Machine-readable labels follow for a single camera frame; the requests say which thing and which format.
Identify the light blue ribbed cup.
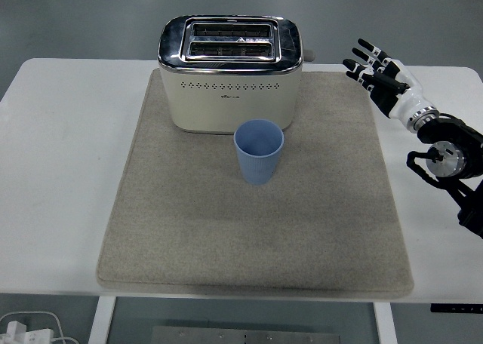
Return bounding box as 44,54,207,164
232,119,285,186

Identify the white table leg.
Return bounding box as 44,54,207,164
87,295,118,344
371,302,397,344

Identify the beige fabric mat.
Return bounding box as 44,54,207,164
96,70,415,299

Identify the grey metal plate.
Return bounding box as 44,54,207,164
150,325,342,344

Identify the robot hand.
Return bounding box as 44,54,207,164
342,38,434,125

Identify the cream and chrome toaster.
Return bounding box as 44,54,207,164
157,14,316,136

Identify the white power adapter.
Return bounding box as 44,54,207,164
0,320,56,344

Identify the black table control panel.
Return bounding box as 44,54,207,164
430,303,483,315

